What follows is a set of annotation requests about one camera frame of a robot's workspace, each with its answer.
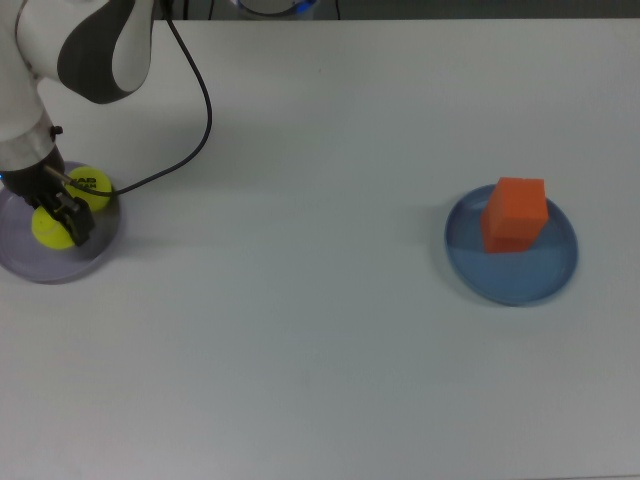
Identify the yellow tennis ball large print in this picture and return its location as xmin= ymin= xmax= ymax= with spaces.
xmin=65 ymin=165 xmax=114 ymax=213

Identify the blue plate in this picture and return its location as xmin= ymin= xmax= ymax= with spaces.
xmin=443 ymin=183 xmax=580 ymax=307

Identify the orange foam cube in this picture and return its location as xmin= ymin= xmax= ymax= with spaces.
xmin=482 ymin=230 xmax=540 ymax=255
xmin=480 ymin=176 xmax=550 ymax=242

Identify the white robot base blue ring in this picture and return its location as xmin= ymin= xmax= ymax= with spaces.
xmin=234 ymin=0 xmax=320 ymax=20

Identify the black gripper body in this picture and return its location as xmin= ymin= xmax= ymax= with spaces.
xmin=0 ymin=147 xmax=67 ymax=207

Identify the purple plate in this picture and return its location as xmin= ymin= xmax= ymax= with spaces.
xmin=0 ymin=160 xmax=125 ymax=285

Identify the yellow tennis ball small mark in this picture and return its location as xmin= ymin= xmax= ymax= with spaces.
xmin=30 ymin=205 xmax=77 ymax=251

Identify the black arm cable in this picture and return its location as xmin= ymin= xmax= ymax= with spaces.
xmin=43 ymin=4 xmax=213 ymax=197

